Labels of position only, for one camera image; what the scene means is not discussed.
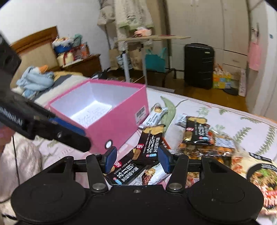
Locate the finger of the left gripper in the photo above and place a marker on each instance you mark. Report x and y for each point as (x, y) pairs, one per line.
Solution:
(69, 134)

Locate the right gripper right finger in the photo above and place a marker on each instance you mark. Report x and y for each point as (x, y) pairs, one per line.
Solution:
(177, 166)

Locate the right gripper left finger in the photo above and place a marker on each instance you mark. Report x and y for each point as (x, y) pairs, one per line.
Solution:
(97, 166)

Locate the white snack bar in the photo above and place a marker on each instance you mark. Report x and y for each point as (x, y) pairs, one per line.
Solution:
(154, 117)
(154, 175)

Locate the black cracker pack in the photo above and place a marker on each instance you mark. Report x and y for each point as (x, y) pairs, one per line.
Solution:
(124, 172)
(146, 150)
(197, 131)

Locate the mixed nuts snack bag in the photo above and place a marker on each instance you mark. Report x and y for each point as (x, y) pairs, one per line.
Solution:
(221, 147)

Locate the pink storage box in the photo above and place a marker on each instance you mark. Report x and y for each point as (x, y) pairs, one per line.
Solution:
(109, 112)

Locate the instant noodle bag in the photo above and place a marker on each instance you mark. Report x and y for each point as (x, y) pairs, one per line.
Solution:
(260, 171)

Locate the blue goose plush toy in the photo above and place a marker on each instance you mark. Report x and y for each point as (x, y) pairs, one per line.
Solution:
(34, 81)

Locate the white snack bar by box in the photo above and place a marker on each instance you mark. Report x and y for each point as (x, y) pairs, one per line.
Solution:
(154, 117)

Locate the wooden headboard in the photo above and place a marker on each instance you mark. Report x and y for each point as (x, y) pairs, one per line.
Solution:
(36, 50)

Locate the wooden nightstand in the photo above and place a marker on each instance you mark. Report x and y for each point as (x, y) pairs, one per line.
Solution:
(88, 66)

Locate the floral bed sheet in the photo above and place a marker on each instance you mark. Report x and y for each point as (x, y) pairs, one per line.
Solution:
(22, 158)

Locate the brown paper bag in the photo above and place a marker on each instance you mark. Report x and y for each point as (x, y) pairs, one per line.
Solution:
(113, 54)

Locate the colourful gift box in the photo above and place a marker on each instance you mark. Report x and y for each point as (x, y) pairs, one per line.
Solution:
(221, 78)

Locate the teal tote bag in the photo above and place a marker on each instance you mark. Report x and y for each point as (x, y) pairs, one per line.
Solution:
(156, 62)

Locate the black suitcase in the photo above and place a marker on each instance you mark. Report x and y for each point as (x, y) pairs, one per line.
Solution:
(199, 65)

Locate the pink tissue box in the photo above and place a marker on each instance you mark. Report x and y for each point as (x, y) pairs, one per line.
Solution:
(142, 32)

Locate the hanging knit cardigan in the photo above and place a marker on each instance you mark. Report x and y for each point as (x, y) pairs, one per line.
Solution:
(129, 15)

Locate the pink gift bag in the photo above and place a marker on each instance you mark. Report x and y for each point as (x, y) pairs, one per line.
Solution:
(254, 56)

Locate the white wardrobe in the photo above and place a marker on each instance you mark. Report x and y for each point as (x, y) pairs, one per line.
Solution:
(223, 25)

